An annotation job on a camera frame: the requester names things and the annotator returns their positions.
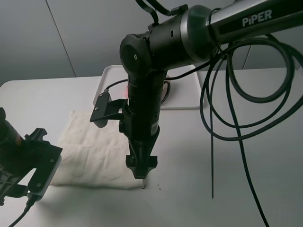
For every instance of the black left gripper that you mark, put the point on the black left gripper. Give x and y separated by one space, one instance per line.
18 157

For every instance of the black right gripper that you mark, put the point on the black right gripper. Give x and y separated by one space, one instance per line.
142 131

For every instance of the cream white towel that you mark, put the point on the cream white towel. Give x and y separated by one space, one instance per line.
92 156

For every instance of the pink towel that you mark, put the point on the pink towel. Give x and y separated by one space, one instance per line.
126 92

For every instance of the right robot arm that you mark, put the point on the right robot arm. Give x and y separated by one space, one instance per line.
196 35

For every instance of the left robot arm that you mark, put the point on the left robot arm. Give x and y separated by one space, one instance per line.
7 132

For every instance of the white plastic tray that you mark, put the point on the white plastic tray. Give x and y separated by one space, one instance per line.
184 92

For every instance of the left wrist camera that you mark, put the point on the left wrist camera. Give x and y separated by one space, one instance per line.
45 170

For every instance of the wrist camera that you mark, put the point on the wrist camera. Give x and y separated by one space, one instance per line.
45 170
107 109

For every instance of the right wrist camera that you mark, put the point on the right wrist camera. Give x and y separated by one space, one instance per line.
107 109

